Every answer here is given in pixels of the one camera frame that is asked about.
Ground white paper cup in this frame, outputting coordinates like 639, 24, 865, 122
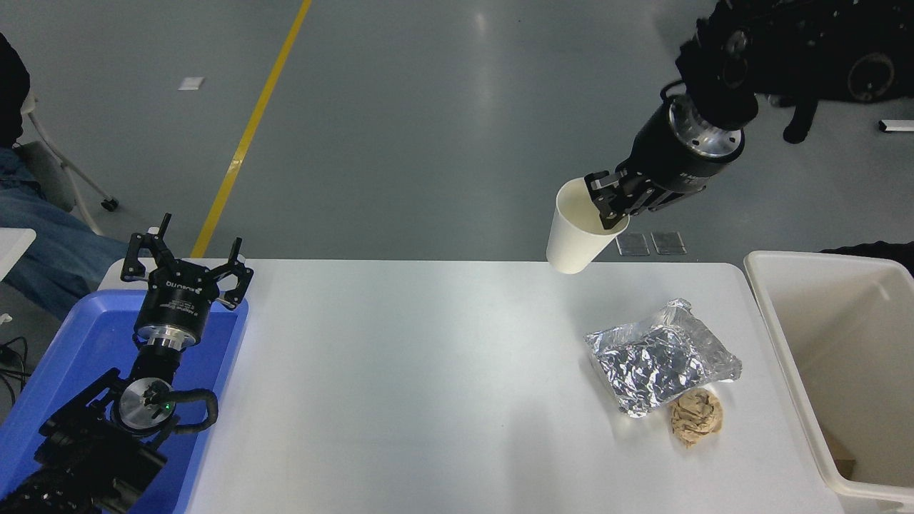
546, 178, 631, 275

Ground crumpled silver foil tray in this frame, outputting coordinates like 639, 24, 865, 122
583, 298, 743, 418

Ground crumpled tan paper ball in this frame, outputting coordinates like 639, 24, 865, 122
669, 388, 724, 449

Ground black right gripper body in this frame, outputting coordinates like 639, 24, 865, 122
620, 106, 742, 209

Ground small white side table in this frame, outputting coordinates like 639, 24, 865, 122
0, 228, 36, 281

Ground black floor cables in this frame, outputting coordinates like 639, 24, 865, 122
0, 337, 30, 408

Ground blue plastic tray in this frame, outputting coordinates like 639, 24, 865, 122
0, 289, 249, 514

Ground black rounded object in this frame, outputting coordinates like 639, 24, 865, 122
821, 241, 914, 278

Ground large pale plastic bin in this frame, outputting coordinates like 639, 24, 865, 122
744, 250, 914, 509

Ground white frame wheeled chair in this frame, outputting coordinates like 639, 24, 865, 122
18, 93, 120, 233

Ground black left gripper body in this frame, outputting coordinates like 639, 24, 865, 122
136, 258, 221, 335

